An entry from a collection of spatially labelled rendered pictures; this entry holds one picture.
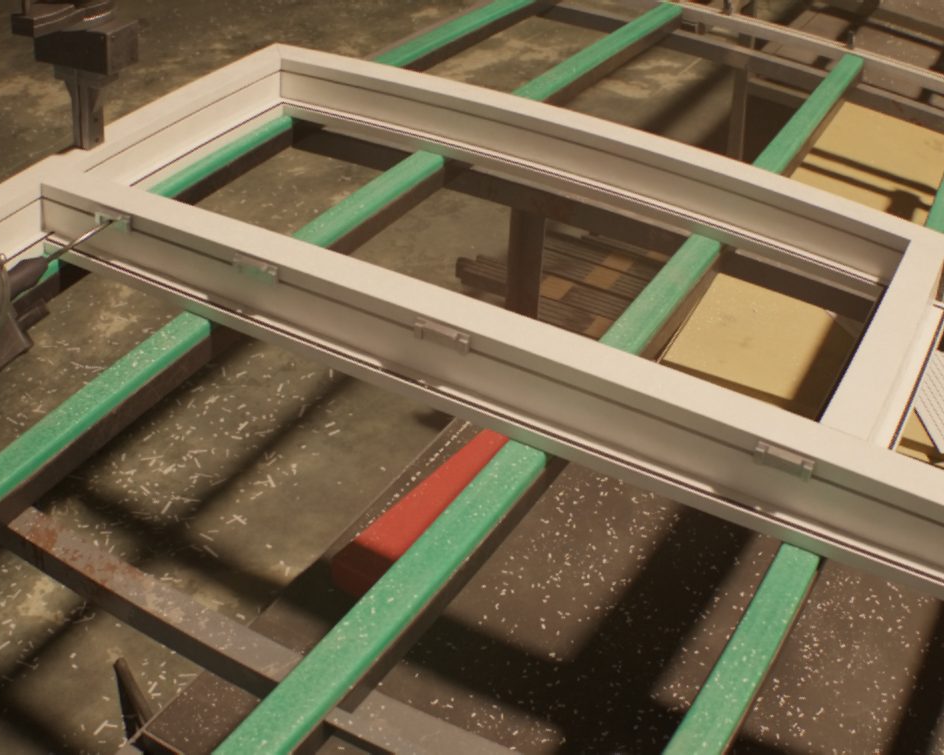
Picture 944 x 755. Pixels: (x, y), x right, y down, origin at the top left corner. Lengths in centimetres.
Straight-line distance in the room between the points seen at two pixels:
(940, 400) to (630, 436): 69
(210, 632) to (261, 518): 136
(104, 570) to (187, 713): 24
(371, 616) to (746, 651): 26
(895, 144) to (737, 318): 82
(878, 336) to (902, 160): 123
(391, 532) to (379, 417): 122
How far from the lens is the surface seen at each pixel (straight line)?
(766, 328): 164
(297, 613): 124
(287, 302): 111
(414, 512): 130
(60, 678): 201
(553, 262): 235
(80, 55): 131
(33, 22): 125
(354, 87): 152
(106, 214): 122
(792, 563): 93
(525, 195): 149
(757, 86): 259
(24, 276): 114
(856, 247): 130
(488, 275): 229
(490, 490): 96
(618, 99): 404
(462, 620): 124
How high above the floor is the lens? 147
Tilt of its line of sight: 34 degrees down
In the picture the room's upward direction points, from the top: 3 degrees clockwise
